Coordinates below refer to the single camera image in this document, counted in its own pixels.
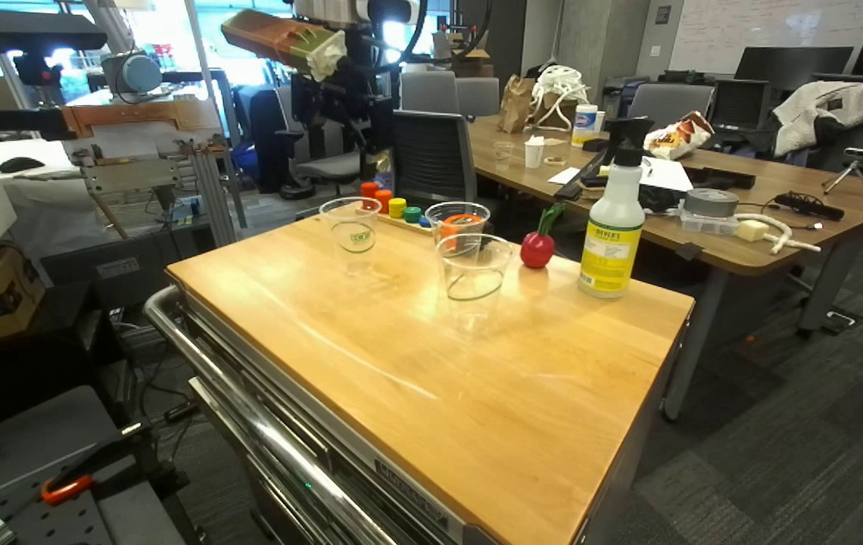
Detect grey round bowl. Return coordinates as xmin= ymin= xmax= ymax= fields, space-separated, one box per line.
xmin=678 ymin=184 xmax=744 ymax=229

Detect white loose cable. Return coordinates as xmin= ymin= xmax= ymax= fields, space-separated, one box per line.
xmin=729 ymin=212 xmax=823 ymax=259

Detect white coiled cable bundle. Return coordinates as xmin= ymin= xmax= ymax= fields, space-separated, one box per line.
xmin=529 ymin=63 xmax=592 ymax=129

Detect grey chair behind desk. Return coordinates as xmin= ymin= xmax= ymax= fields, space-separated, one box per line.
xmin=627 ymin=81 xmax=722 ymax=129

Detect brown paper bag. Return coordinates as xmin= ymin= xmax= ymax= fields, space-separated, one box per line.
xmin=496 ymin=74 xmax=540 ymax=137

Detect white jacket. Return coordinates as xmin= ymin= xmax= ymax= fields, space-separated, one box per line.
xmin=771 ymin=79 xmax=863 ymax=161

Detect small black computer monitor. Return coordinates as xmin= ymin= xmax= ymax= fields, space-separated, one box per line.
xmin=712 ymin=76 xmax=771 ymax=132

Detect wooden board shelf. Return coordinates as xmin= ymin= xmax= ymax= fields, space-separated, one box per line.
xmin=60 ymin=93 xmax=224 ymax=143

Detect colourful snack bag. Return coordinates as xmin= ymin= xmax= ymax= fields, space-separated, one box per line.
xmin=645 ymin=108 xmax=719 ymax=164

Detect small white paper cup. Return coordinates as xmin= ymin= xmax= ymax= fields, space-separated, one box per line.
xmin=522 ymin=132 xmax=549 ymax=174

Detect large black computer monitor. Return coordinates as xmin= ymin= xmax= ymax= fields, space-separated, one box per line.
xmin=734 ymin=43 xmax=856 ymax=103

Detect black power strip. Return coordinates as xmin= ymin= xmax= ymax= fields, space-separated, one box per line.
xmin=771 ymin=187 xmax=849 ymax=225

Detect dark grey mesh office chair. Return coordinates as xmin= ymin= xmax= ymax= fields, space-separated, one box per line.
xmin=388 ymin=105 xmax=482 ymax=205

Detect wooden office desk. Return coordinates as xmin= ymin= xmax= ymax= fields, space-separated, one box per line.
xmin=470 ymin=113 xmax=863 ymax=427

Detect orange handled clamp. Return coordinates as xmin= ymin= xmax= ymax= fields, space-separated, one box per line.
xmin=41 ymin=470 xmax=98 ymax=510

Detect grey office chair pair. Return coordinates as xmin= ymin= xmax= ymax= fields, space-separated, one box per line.
xmin=396 ymin=68 xmax=504 ymax=120

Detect wooden toy block base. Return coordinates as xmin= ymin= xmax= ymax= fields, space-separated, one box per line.
xmin=350 ymin=200 xmax=435 ymax=237

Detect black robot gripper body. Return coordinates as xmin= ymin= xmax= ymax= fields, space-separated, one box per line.
xmin=334 ymin=25 xmax=399 ymax=118

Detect black keyboard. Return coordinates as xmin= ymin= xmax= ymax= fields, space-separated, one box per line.
xmin=684 ymin=164 xmax=761 ymax=193

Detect grey padded office chair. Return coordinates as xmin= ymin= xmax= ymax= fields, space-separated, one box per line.
xmin=290 ymin=99 xmax=362 ymax=200

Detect grey round sensor housing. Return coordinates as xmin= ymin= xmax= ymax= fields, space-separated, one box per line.
xmin=100 ymin=49 xmax=166 ymax=99

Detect white wipes canister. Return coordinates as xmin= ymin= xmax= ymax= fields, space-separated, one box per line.
xmin=569 ymin=99 xmax=607 ymax=152

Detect white paper sheets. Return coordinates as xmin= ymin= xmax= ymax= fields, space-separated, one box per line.
xmin=638 ymin=154 xmax=698 ymax=197

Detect black chair with thin frame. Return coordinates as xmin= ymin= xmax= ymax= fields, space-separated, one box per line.
xmin=821 ymin=115 xmax=863 ymax=200

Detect grey metal platform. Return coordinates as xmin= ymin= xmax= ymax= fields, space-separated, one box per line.
xmin=0 ymin=383 xmax=187 ymax=545

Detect red toy cherry green stem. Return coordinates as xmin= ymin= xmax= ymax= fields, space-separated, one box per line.
xmin=518 ymin=200 xmax=571 ymax=274

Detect yellow label spray bottle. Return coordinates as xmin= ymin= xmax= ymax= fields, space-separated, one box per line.
xmin=576 ymin=115 xmax=653 ymax=303

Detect black office chair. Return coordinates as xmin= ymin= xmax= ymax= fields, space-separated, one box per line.
xmin=237 ymin=84 xmax=317 ymax=193

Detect black flat panel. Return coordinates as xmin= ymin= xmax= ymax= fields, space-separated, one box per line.
xmin=0 ymin=7 xmax=110 ymax=54

